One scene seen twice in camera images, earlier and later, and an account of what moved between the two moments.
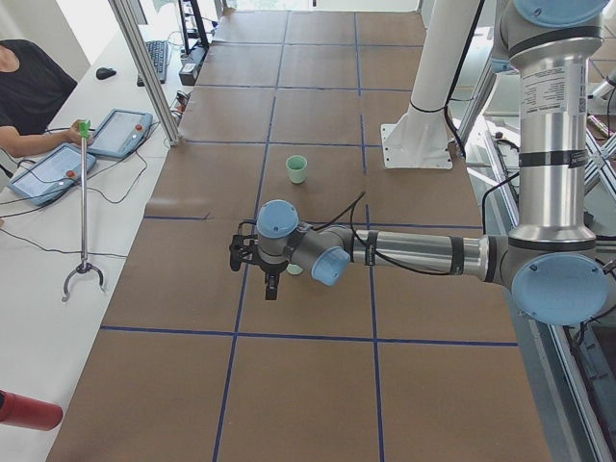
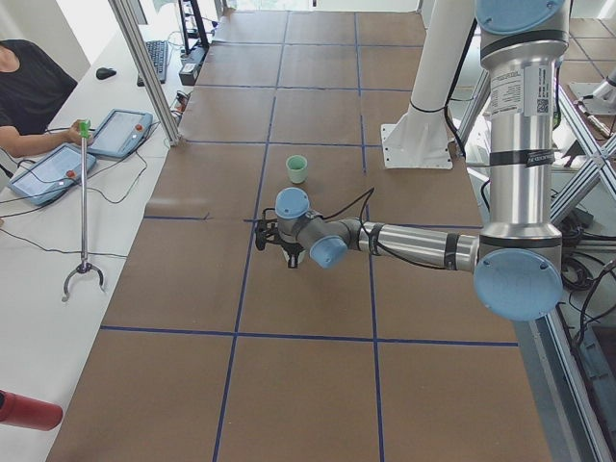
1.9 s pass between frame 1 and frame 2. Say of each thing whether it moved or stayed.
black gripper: moved
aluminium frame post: stayed
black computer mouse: stayed
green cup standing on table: stayed
